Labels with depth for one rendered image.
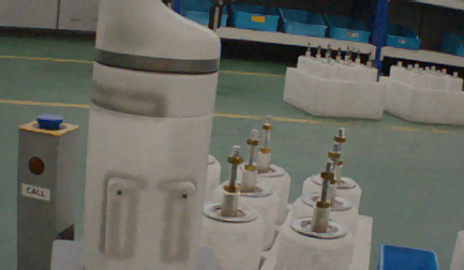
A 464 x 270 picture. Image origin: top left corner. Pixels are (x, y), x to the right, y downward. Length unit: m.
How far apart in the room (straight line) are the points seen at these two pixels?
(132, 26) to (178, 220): 0.14
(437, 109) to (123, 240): 3.13
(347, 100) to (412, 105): 0.40
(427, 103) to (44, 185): 2.76
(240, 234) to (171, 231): 0.35
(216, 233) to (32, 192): 0.30
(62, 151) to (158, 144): 0.50
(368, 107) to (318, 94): 0.30
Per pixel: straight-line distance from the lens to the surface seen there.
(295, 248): 0.81
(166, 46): 0.44
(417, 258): 1.22
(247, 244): 0.83
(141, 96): 0.44
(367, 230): 1.08
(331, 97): 3.18
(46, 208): 0.96
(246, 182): 0.95
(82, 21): 5.99
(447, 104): 3.56
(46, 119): 0.95
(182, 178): 0.46
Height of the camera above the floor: 0.53
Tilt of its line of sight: 13 degrees down
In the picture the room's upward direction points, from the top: 6 degrees clockwise
